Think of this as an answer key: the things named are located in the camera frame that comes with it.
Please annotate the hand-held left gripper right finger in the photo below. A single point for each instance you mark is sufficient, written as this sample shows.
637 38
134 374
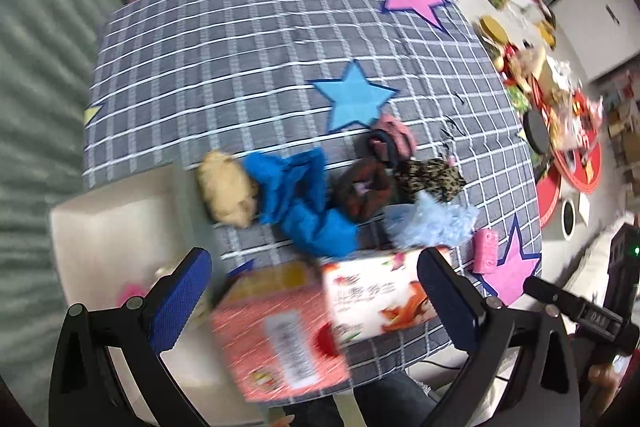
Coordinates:
445 294

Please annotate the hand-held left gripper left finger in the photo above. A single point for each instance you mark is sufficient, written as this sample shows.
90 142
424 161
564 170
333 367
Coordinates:
181 292

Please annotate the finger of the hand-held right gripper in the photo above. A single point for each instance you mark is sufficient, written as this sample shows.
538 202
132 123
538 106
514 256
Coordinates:
547 294

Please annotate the light blue fluffy scrunchie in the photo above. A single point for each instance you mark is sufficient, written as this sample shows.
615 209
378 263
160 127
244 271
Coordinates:
435 219

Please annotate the grey white storage box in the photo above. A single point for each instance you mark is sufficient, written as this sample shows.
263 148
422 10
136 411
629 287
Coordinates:
110 232

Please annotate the leopard print scrunchie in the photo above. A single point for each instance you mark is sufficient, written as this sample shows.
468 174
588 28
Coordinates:
432 179

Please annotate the brown scrunchie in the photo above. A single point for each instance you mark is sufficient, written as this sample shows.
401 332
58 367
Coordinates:
365 194

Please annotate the dark pink scrunchie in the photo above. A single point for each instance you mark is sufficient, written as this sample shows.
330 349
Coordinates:
395 132

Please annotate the person's right hand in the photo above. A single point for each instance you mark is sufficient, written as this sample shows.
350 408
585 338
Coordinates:
606 375

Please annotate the bright pink hair accessory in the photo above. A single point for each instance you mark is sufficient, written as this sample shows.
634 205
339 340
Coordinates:
131 296

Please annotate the pink hair roller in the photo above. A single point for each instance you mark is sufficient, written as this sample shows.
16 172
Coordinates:
486 251

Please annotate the white cylinder bin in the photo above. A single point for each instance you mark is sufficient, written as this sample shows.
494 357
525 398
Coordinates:
570 219

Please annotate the red patterned carton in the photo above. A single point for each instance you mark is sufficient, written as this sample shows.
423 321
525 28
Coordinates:
280 332

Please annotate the beige scrunchie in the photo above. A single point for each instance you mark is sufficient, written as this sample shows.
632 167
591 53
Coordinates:
225 189

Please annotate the person's jeans leg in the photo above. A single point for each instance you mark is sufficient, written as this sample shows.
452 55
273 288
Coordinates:
380 402

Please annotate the red round tray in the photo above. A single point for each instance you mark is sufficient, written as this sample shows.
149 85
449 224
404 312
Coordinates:
582 169

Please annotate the black round disc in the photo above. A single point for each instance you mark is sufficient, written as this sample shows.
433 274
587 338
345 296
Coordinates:
536 132

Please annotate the pile of colourful packets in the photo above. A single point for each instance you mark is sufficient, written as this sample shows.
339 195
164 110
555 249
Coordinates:
540 77

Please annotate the green curtain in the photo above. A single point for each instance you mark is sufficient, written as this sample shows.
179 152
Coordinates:
45 107

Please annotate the grey checked star blanket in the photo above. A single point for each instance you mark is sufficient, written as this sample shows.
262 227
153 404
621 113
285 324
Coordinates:
240 57

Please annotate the yellow round lid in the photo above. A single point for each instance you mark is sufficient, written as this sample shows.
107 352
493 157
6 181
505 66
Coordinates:
494 31

